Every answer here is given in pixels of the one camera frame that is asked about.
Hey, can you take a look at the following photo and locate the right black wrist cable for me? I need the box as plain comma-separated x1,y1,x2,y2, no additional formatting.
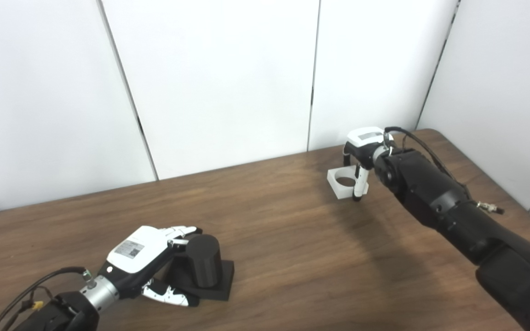
384,126,505,215

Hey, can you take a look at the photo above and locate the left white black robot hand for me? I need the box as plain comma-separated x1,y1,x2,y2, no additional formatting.
79,224,203,315

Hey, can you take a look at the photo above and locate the white square piece with hole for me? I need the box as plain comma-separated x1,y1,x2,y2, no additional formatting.
327,165,370,200

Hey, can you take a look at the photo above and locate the black cylinder peg with base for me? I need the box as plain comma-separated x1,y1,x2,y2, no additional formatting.
155,234,236,302

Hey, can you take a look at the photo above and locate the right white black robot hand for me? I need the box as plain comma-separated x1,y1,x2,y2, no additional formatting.
341,126,397,203

